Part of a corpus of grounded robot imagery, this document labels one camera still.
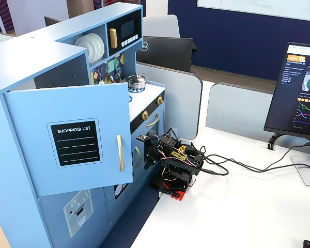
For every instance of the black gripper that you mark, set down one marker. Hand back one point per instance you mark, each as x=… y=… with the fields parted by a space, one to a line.
x=150 y=154

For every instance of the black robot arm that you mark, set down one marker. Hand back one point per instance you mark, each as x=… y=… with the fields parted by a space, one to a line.
x=180 y=165

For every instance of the silver pot lid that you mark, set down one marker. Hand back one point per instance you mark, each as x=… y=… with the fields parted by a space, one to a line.
x=135 y=78

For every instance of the gold stove knob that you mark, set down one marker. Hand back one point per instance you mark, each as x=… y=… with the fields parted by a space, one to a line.
x=144 y=115
x=160 y=100

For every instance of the rounded grey desk divider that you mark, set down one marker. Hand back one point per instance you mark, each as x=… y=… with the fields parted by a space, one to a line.
x=186 y=98

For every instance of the silver metal pot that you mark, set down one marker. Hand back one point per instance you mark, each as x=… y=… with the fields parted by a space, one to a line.
x=137 y=84

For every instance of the hanging metal ladle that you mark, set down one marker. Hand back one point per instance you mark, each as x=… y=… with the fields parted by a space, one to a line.
x=109 y=78

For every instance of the hanging metal whisk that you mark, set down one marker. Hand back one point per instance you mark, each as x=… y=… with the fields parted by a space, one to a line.
x=99 y=75

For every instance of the wide grey desk divider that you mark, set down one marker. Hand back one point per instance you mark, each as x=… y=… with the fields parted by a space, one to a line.
x=237 y=106

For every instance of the black Dell monitor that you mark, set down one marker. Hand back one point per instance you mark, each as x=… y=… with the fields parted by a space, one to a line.
x=168 y=51

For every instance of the white plate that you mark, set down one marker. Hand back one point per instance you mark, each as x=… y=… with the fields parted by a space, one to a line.
x=98 y=53
x=80 y=42
x=102 y=49
x=93 y=55

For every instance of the blue shopping list door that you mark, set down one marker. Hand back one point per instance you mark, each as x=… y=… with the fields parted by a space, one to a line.
x=28 y=129

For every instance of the grey office chair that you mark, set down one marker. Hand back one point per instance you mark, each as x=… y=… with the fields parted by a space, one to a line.
x=161 y=25

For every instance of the lit computer monitor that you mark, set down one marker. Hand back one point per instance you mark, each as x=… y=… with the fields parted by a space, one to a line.
x=294 y=98

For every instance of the blue toy kitchen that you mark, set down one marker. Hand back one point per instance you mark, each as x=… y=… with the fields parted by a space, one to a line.
x=28 y=51

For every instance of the brown cabinet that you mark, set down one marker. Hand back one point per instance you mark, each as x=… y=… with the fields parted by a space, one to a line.
x=80 y=7

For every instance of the whiteboard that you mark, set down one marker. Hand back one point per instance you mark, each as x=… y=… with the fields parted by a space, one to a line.
x=261 y=6

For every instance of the red striped dark panel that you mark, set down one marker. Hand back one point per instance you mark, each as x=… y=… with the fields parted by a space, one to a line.
x=2 y=15

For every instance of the red black base mount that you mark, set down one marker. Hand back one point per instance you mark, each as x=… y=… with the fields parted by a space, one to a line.
x=175 y=192

